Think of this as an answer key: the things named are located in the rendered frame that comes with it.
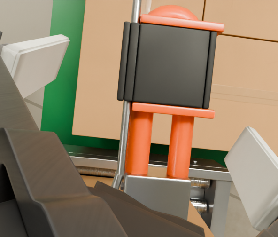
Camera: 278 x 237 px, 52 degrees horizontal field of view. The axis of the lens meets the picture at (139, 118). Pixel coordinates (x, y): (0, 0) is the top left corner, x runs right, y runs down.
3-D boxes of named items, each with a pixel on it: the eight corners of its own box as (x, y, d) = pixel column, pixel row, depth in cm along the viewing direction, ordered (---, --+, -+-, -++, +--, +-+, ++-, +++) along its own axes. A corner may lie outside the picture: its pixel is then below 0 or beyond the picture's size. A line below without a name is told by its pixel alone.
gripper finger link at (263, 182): (289, 181, 13) (304, 188, 13) (246, 124, 19) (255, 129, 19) (251, 229, 14) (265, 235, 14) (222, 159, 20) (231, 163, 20)
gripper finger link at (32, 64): (0, 114, 13) (-16, 106, 13) (55, 80, 19) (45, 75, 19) (19, 51, 12) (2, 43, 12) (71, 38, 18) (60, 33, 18)
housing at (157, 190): (178, 232, 31) (187, 254, 27) (115, 228, 31) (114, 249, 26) (185, 169, 31) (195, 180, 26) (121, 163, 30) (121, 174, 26)
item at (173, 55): (199, 116, 30) (215, 119, 25) (130, 109, 30) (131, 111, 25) (208, 36, 30) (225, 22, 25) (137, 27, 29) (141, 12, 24)
